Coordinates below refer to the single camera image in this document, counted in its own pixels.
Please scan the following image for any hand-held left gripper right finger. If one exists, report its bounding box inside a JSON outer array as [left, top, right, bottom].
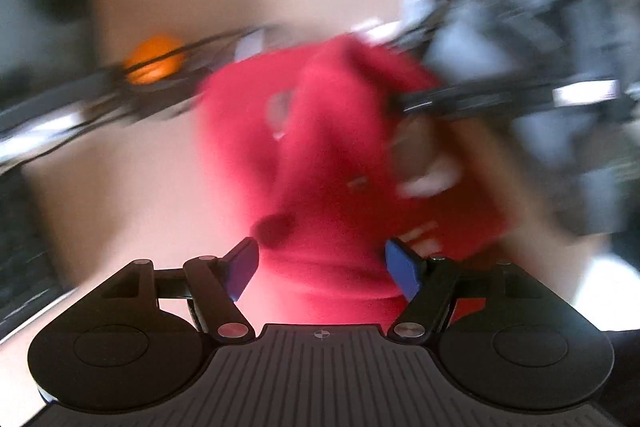
[[385, 238, 544, 341]]

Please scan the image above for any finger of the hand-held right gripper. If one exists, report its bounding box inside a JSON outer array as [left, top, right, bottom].
[[387, 82, 553, 122]]

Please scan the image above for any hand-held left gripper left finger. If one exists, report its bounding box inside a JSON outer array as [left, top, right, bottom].
[[102, 237, 260, 341]]

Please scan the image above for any red hoodie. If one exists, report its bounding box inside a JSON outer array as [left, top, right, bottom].
[[197, 34, 516, 325]]

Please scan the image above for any black keyboard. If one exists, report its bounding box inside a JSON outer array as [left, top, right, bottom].
[[0, 174, 78, 340]]

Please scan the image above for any orange round item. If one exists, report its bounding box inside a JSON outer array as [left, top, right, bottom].
[[123, 35, 184, 86]]

